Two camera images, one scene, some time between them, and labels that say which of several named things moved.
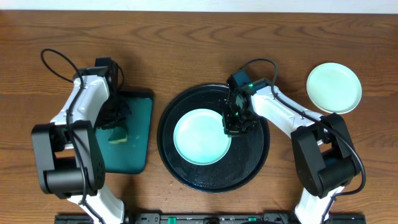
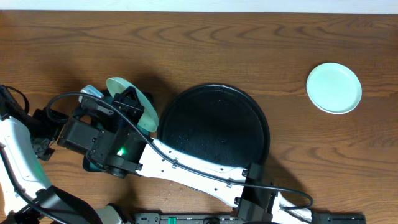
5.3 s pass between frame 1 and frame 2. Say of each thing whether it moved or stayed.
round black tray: stayed
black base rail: stayed
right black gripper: moved
